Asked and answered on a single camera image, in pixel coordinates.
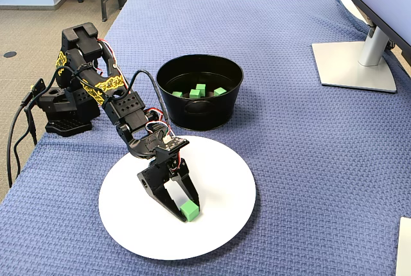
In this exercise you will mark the round black floor cover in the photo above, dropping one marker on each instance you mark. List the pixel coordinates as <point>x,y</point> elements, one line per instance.
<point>10,54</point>

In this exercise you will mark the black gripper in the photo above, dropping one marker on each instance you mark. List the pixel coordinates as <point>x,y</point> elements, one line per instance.
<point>156,179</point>

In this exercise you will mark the silver monitor stand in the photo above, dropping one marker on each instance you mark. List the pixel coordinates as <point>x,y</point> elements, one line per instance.
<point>353,67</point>

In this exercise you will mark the white round plate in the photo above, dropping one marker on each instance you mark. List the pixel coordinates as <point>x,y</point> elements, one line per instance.
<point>218,176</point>

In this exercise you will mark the black metal bucket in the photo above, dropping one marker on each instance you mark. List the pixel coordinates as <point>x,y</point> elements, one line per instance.
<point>199,109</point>

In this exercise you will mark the green cube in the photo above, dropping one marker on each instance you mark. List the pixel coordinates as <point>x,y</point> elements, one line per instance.
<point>220,91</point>
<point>177,94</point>
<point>201,87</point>
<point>195,93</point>
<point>190,210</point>

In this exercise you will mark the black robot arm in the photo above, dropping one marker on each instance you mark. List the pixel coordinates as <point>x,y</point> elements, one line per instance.
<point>86,83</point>

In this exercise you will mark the blue waffle cloth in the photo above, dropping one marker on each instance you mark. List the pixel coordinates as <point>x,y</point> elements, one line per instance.
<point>289,144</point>

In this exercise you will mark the small wrist camera board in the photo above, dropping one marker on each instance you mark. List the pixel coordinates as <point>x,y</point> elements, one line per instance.
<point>173,143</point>

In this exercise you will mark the white flat object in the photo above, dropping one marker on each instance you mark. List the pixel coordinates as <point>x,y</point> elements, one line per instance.
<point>405,247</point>

